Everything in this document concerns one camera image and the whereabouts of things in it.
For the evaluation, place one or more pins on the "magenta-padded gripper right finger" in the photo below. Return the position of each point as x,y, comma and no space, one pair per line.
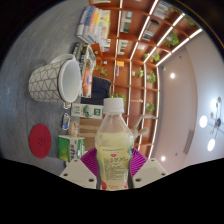
150,171

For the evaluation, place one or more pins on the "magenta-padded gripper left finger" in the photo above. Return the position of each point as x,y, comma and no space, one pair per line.
78,173

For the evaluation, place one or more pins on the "clear bottle with yellow drink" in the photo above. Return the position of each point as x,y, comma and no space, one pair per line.
114,150

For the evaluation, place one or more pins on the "round recessed ceiling light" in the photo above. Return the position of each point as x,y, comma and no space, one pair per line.
172,75
163,158

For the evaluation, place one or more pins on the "green and white tissue box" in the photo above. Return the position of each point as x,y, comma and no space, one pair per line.
70,148

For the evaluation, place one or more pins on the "ceiling air vent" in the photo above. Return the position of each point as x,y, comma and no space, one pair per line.
188,142

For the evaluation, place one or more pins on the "flat round red coaster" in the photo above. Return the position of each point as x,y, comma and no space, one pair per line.
40,141

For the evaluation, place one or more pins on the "small blue white trinket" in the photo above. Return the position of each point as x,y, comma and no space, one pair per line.
65,121

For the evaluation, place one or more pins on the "tall green and white carton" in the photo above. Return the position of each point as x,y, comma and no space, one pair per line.
87,111

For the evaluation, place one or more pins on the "ceiling lamp with round bulbs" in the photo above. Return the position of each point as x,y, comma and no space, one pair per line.
213,123

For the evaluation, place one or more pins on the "dark chair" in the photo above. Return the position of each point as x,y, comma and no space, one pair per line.
98,90

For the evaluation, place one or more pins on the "white mug with triangle pattern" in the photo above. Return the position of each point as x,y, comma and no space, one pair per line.
46,81

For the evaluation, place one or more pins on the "stack of dark books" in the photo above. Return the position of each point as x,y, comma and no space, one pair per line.
87,71

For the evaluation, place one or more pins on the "wooden shelf unit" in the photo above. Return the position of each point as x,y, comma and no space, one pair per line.
133,40

